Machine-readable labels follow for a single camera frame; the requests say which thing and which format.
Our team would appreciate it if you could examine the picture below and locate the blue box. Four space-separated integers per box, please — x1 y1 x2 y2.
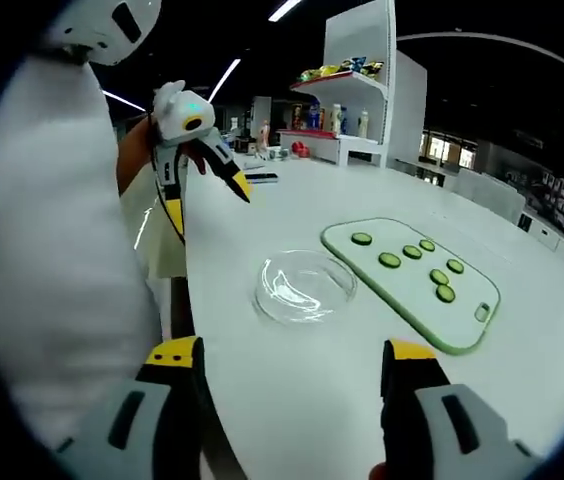
306 102 326 133

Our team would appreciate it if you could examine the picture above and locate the person's left hand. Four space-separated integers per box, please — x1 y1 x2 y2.
187 142 209 175

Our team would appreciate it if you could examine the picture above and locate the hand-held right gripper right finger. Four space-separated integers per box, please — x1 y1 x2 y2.
379 338 547 480

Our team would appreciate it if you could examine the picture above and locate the ceiling light strip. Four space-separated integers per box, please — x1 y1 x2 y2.
101 89 148 113
267 0 304 22
208 58 243 102

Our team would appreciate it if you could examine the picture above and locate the white cabinet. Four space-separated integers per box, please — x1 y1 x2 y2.
249 95 273 139

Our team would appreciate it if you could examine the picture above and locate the row of snack packets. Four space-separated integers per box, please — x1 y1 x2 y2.
300 56 386 84

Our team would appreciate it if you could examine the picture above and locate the white display shelf unit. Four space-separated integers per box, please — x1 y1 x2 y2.
276 0 429 169

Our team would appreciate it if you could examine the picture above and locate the clear glass bowl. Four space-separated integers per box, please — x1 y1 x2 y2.
253 248 359 325

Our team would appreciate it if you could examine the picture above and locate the white green-edged cutting board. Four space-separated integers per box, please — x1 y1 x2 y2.
320 216 502 357

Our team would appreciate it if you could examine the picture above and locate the white chest-worn device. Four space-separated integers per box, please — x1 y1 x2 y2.
44 0 164 67

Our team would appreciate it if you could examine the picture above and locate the clear glass petri dish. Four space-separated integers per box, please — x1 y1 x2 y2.
254 252 358 326

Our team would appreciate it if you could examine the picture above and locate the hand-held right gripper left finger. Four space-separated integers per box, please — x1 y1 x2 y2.
55 335 214 480

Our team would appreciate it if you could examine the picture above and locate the group of cucumber slices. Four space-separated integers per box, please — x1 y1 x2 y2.
350 231 465 305

